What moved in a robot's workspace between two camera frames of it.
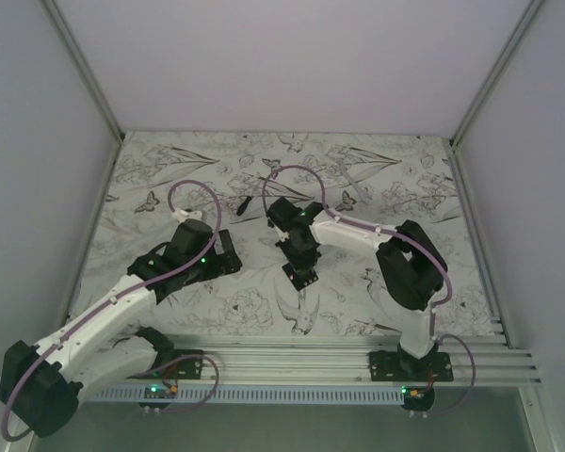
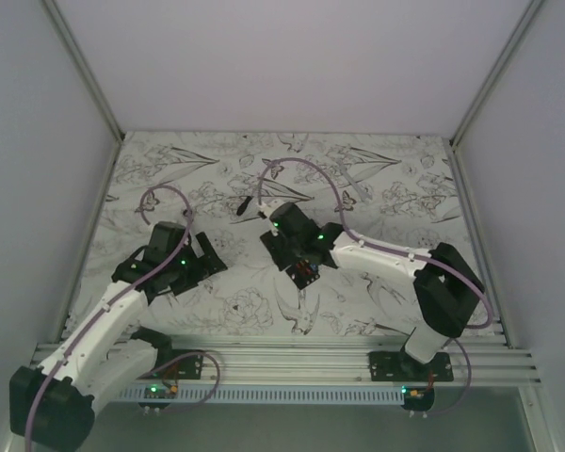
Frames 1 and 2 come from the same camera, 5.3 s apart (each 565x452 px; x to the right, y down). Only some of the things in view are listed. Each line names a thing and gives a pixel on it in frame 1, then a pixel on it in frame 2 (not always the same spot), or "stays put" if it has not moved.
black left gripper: x=221 y=264 to x=202 y=266
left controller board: x=159 y=392 stays put
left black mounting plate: x=175 y=364 stays put
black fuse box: x=300 y=280 stays put
